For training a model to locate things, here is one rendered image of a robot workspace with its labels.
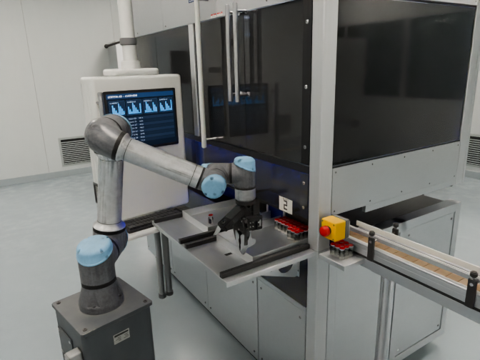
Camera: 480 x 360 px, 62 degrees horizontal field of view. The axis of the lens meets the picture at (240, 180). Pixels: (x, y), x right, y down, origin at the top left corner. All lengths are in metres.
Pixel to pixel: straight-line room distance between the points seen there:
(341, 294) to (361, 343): 0.35
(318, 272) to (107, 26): 5.81
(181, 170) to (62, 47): 5.55
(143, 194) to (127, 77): 0.62
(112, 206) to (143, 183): 0.75
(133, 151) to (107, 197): 0.27
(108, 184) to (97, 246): 0.22
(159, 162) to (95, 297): 0.51
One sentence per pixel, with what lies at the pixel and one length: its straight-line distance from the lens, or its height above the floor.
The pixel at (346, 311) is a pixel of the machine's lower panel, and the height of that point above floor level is 0.55.
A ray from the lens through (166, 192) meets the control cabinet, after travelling 2.29.
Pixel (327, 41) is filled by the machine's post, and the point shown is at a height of 1.65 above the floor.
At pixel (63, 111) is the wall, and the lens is 6.68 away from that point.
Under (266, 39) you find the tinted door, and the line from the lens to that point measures 1.68.
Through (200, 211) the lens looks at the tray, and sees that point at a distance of 1.99.
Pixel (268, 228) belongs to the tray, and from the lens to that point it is 1.78.
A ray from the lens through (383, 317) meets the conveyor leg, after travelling 1.67.
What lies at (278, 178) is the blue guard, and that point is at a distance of 1.66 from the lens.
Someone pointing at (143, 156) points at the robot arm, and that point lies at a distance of 1.26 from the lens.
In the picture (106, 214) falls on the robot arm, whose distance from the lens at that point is 1.49.
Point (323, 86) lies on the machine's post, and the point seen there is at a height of 1.50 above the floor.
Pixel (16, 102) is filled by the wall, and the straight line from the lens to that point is 6.61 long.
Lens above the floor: 1.57
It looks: 16 degrees down
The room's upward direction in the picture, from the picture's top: 2 degrees counter-clockwise
